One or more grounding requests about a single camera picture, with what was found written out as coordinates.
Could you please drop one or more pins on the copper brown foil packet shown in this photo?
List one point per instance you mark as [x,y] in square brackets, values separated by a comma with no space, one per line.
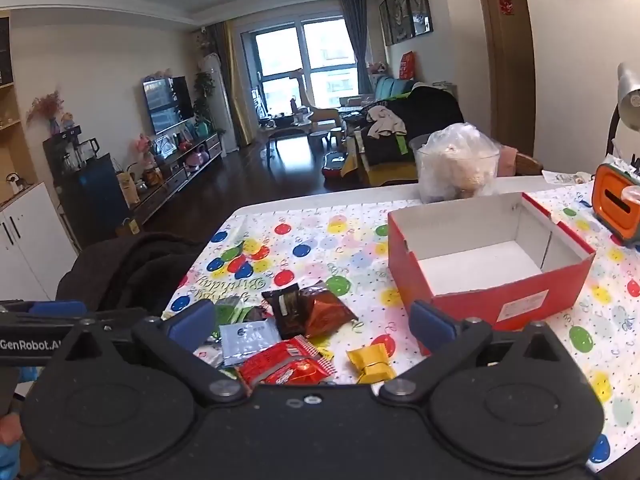
[327,315]

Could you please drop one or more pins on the grey curtain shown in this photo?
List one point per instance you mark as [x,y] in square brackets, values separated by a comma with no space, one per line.
[357,35]

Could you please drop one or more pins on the yellow candy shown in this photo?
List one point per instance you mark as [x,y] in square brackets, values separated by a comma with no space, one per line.
[370,361]

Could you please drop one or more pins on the balloon print tablecloth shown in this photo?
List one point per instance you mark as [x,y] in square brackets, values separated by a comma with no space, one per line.
[350,260]

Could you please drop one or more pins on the teal sofa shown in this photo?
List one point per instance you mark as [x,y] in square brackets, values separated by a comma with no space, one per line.
[392,86]

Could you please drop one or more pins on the flat screen television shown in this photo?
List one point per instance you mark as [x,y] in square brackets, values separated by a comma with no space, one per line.
[167,105]

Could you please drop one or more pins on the pile of clothes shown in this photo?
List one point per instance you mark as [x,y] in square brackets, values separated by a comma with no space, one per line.
[400,135]

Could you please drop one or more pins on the red cardboard box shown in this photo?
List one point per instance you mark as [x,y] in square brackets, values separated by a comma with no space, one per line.
[500,305]

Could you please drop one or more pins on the vase of dried flowers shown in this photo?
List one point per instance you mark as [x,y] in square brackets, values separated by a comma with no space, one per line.
[47,107]

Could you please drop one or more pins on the brown cardboard box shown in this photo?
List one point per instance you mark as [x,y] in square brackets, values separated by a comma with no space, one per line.
[128,227]

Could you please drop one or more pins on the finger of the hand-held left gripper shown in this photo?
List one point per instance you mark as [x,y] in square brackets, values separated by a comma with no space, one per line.
[55,308]

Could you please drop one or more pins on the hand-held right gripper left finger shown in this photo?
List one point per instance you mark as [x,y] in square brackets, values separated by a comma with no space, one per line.
[190,319]

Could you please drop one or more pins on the red snack packet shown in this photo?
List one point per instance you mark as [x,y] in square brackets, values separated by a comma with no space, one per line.
[285,366]

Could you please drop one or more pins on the light blue snack packet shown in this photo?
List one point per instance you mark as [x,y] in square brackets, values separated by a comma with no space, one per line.
[247,340]

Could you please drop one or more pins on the red paper bag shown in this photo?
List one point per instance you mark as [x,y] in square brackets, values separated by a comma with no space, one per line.
[407,66]

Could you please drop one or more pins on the dark coffee table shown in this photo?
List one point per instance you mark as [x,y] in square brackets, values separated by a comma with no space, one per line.
[285,137]

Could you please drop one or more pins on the dark jacket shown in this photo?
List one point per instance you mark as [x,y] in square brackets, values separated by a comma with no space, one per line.
[125,270]

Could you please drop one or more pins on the beige curtain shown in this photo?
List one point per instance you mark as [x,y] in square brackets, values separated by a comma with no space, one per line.
[232,85]

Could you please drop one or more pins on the wooden door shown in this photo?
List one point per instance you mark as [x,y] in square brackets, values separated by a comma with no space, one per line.
[502,85]

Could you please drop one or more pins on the television cabinet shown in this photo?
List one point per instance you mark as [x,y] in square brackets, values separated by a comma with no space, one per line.
[175,175]

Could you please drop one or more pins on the black framed wall picture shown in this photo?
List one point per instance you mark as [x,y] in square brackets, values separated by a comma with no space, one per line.
[386,22]
[417,0]
[400,12]

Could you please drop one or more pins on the orange green tissue box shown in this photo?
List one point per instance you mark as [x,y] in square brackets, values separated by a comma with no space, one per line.
[617,205]

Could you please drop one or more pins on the large window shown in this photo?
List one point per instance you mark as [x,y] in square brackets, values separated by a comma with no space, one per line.
[320,50]

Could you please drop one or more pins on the black snack packet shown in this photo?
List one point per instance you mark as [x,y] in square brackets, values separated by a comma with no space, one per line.
[287,310]

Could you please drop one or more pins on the green foil snack packet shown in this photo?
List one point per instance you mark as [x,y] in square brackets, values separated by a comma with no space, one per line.
[237,311]

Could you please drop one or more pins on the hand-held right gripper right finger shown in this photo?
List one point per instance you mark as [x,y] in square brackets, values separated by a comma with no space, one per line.
[430,322]

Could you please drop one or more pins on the white standing air conditioner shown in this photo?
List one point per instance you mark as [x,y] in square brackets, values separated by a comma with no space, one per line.
[216,95]

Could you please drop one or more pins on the yellow paper bag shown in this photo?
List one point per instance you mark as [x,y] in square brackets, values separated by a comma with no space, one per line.
[127,187]

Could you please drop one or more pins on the white cabinet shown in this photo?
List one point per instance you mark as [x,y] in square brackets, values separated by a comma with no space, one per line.
[25,245]

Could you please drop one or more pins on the wooden chair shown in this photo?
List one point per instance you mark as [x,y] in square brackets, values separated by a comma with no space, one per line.
[525,162]

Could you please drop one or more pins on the dark blue appliance cabinet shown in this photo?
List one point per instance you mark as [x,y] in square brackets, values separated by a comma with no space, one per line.
[100,190]

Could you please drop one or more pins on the desk lamp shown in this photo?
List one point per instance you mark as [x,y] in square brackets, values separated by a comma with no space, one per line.
[627,92]

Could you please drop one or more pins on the clear plastic bag of bread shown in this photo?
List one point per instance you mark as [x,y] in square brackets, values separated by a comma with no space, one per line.
[455,160]

